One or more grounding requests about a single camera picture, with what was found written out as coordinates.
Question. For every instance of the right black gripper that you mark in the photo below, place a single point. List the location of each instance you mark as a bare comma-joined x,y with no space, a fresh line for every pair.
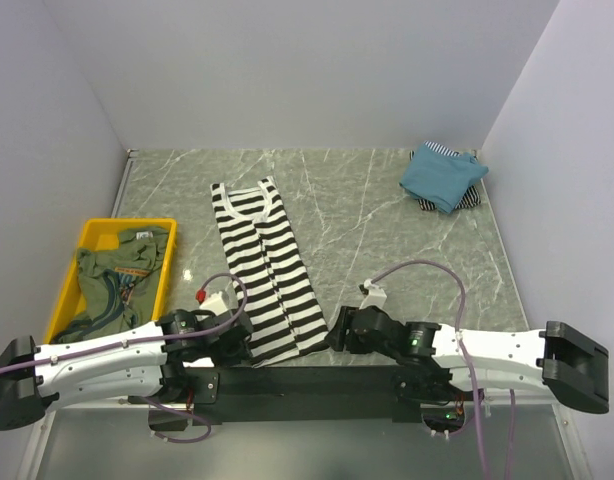
337,339

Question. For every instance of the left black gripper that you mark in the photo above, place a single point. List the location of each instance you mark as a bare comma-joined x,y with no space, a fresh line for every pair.
240,350

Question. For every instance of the black white striped garment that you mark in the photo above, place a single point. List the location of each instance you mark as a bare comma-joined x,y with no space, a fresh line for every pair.
261,250

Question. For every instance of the teal ribbed tank top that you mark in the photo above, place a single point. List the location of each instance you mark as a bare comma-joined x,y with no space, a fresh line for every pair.
441,179

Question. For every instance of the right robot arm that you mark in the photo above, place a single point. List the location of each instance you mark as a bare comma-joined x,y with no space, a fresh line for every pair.
556,361

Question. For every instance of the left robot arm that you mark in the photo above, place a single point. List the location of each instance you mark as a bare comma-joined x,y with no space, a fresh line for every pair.
148,361

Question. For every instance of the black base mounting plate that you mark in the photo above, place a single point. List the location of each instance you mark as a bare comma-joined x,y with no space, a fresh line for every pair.
394,392

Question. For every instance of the olive green garment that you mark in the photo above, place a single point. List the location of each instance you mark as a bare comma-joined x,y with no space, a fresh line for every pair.
119,285

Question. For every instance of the dark striped folded garment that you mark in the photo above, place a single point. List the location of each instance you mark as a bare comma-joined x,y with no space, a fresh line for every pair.
470,199

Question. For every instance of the yellow plastic bin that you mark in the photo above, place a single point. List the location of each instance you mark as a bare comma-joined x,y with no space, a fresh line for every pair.
101,234

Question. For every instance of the blue white striped folded garment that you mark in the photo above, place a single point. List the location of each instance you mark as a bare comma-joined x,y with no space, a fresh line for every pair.
440,149

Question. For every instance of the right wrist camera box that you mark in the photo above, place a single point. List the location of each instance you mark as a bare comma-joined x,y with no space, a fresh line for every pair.
373,295

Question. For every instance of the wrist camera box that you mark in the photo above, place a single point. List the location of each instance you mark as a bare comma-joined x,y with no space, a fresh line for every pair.
373,295
216,303

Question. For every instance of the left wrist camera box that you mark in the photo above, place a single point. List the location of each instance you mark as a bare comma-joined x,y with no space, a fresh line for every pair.
216,303

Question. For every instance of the aluminium rail frame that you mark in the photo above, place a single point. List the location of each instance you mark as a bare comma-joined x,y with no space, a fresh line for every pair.
497,398

